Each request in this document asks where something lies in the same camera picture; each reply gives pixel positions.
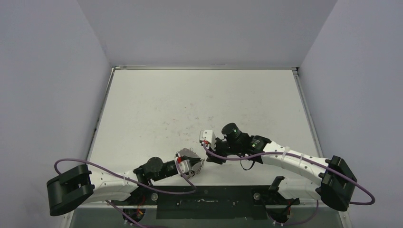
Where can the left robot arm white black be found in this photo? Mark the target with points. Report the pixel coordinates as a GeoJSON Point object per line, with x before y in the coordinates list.
{"type": "Point", "coordinates": [90, 182]}

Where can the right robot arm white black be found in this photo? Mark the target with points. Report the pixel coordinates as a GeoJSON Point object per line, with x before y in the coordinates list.
{"type": "Point", "coordinates": [310, 168]}

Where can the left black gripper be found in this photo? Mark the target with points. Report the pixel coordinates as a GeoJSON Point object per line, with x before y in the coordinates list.
{"type": "Point", "coordinates": [192, 160]}

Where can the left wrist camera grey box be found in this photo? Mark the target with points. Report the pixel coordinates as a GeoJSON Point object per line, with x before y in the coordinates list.
{"type": "Point", "coordinates": [184, 166]}

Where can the grey key holder with rings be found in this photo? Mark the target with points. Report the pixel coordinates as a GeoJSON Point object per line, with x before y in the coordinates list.
{"type": "Point", "coordinates": [189, 153]}

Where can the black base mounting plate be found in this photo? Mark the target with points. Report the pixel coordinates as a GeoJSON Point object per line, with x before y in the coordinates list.
{"type": "Point", "coordinates": [213, 202]}

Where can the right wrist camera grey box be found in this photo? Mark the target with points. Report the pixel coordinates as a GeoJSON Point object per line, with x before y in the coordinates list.
{"type": "Point", "coordinates": [208, 138]}

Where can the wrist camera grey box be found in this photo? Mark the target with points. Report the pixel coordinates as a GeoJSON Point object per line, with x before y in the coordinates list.
{"type": "Point", "coordinates": [184, 166]}
{"type": "Point", "coordinates": [208, 138]}

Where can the aluminium table frame rail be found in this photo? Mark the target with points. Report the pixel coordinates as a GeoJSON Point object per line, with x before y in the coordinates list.
{"type": "Point", "coordinates": [310, 126]}

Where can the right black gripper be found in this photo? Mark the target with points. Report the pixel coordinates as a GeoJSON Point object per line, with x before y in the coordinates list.
{"type": "Point", "coordinates": [217, 150]}

